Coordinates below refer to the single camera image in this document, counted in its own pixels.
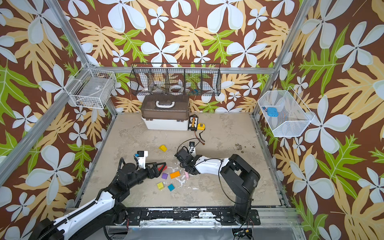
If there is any white storage box brown lid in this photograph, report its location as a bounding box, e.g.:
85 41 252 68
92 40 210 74
141 94 190 131

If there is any black wire wall basket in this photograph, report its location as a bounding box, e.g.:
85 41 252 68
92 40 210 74
128 63 222 96

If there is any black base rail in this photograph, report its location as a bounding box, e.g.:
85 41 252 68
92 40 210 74
126 207 261 226

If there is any orange rectangular wood block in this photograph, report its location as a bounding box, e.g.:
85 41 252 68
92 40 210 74
170 171 181 179

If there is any yellow tape measure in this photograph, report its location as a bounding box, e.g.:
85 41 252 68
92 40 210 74
197 123 206 131

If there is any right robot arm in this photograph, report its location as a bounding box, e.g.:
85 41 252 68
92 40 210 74
175 149 261 224

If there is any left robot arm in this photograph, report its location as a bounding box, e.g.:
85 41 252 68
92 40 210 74
29 158 167 240

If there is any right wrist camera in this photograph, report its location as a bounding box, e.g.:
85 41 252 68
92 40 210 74
189 141 196 157

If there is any blue small device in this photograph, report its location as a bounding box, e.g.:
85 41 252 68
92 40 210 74
267 107 279 118

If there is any yellow triangular wood block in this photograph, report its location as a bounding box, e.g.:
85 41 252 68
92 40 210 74
159 145 167 152

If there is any teal cube wood block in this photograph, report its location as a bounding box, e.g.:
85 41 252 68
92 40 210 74
168 184 175 192

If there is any white wire basket left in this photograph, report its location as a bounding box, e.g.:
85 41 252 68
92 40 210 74
68 68 117 109

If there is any lime cube block front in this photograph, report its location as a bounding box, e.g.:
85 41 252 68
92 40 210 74
157 182 165 190

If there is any white wire basket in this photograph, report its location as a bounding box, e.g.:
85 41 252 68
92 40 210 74
258 89 315 138
68 68 117 109

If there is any white wire basket right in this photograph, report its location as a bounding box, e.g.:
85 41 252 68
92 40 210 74
258 89 315 138

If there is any aluminium frame post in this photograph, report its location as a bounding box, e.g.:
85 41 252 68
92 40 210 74
254 0 316 97

